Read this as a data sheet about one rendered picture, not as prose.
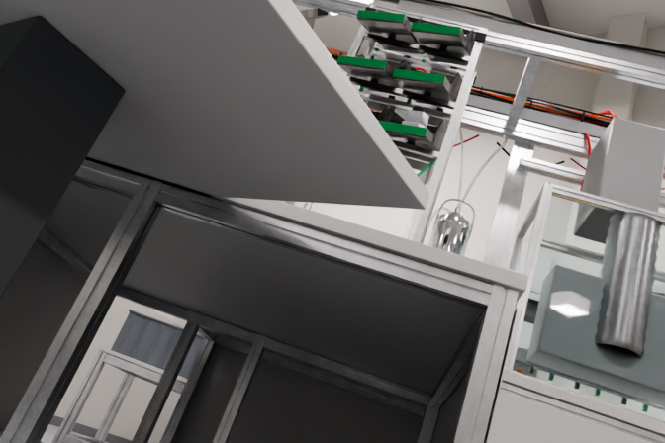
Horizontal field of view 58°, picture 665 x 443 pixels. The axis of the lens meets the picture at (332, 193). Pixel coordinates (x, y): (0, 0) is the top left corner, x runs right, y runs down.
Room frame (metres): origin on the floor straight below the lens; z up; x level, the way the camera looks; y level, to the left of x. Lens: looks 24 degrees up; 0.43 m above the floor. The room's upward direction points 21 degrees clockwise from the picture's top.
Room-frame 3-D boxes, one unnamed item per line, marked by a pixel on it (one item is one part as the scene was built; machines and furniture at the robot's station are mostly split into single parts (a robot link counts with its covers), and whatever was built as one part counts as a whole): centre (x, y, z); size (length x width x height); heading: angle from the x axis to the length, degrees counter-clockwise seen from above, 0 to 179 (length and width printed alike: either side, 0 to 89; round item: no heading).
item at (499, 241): (2.30, -0.72, 1.56); 0.09 x 0.04 x 1.39; 77
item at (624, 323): (1.89, -1.00, 1.50); 0.38 x 0.21 x 0.88; 167
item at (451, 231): (2.06, -0.47, 1.32); 0.14 x 0.14 x 0.38
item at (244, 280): (1.85, 0.20, 0.85); 1.50 x 1.41 x 0.03; 77
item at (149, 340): (3.55, 0.45, 0.73); 0.62 x 0.42 x 0.23; 77
